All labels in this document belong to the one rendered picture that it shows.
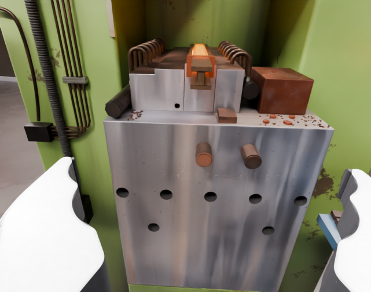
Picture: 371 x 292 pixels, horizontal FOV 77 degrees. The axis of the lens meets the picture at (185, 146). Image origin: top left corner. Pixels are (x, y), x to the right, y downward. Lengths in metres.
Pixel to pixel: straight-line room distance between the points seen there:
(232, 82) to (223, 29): 0.49
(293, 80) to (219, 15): 0.50
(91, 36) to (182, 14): 0.39
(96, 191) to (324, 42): 0.71
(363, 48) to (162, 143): 0.48
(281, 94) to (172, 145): 0.21
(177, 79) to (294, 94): 0.21
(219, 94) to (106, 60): 0.29
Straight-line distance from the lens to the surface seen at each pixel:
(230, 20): 0.90
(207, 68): 0.32
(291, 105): 0.47
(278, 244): 0.58
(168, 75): 0.43
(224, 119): 0.39
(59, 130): 0.68
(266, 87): 0.45
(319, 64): 0.62
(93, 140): 0.68
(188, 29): 0.90
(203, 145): 0.39
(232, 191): 0.46
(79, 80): 0.61
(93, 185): 0.77
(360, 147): 0.76
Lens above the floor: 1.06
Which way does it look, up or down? 28 degrees down
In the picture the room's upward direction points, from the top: 1 degrees clockwise
